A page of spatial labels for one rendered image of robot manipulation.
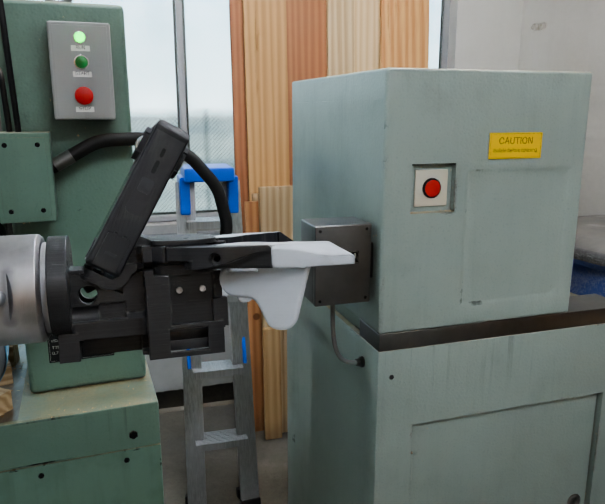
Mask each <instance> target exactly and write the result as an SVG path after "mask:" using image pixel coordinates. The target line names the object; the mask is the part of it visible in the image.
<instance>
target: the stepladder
mask: <svg viewBox="0 0 605 504"><path fill-rule="evenodd" d="M206 165H207V167H208V168H209V169H210V170H211V171H212V172H213V173H214V175H215V176H216V177H217V178H218V180H219V181H220V183H221V184H222V186H223V189H224V191H225V194H226V197H227V201H228V205H229V209H230V213H231V217H232V225H233V228H232V234H240V233H243V227H242V211H241V195H240V180H238V176H236V175H235V172H234V168H233V167H231V166H229V165H228V164H225V163H221V164H206ZM180 172H181V174H177V182H175V194H176V219H177V234H197V233H196V229H216V228H220V219H219V217H199V218H196V206H195V182H204V181H203V179H202V178H201V177H200V176H199V175H198V174H197V173H196V171H195V170H194V169H193V168H192V167H191V166H190V165H189V164H183V166H182V168H181V169H180ZM222 295H225V296H226V297H227V302H228V314H229V329H230V344H231V359H228V360H219V361H209V362H201V355H194V356H185V357H182V369H183V394H184V419H185V444H186V469H187V493H186V494H185V504H207V501H206V474H205V451H211V450H218V449H225V448H232V447H237V452H238V467H239V483H240V486H239V487H236V494H237V497H238V499H240V500H239V501H240V504H261V498H260V496H259V485H258V469H257V453H256V437H255V420H254V404H253V388H252V372H251V356H250V340H249V324H248V308H247V302H244V303H243V302H240V301H239V300H238V299H237V297H233V296H230V295H228V294H227V293H226V292H225V291H224V290H223V289H222ZM224 376H233V391H234V406H235V421H236V428H234V429H226V430H219V431H211V432H204V420H203V394H202V379H206V378H215V377H224Z"/></svg>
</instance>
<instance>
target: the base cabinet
mask: <svg viewBox="0 0 605 504"><path fill-rule="evenodd" d="M0 504H164V489H163V472H162V455H161V443H158V444H152V445H146V446H141V447H135V448H129V449H124V450H118V451H113V452H107V453H101V454H96V455H90V456H84V457H79V458H73V459H68V460H62V461H56V462H51V463H45V464H40V465H34V466H28V467H23V468H17V469H11V470H6V471H0Z"/></svg>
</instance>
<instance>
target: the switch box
mask: <svg viewBox="0 0 605 504"><path fill-rule="evenodd" d="M46 25H47V37H48V48H49V59H50V70H51V81H52V93H53V104H54V115H55V119H56V120H114V119H115V118H116V113H115V98H114V83H113V68H112V53H111V38H110V25H109V24H108V23H91V22H69V21H47V22H46ZM76 31H82V32H83V33H84V34H85V36H86V40H85V42H84V43H81V44H80V43H77V42H75V40H74V38H73V35H74V33H75V32H76ZM71 45H82V46H90V51H71ZM77 55H84V56H86V57H87V58H88V60H89V66H88V67H87V68H86V69H84V70H81V69H78V68H77V67H76V66H75V64H74V59H75V57H76V56H77ZM73 71H83V72H92V77H73ZM79 87H87V88H89V89H90V90H91V91H92V92H93V100H92V102H91V103H90V104H87V105H82V104H80V103H78V102H77V100H76V99H75V92H76V90H77V89H78V88H79ZM76 107H94V111H95V112H76Z"/></svg>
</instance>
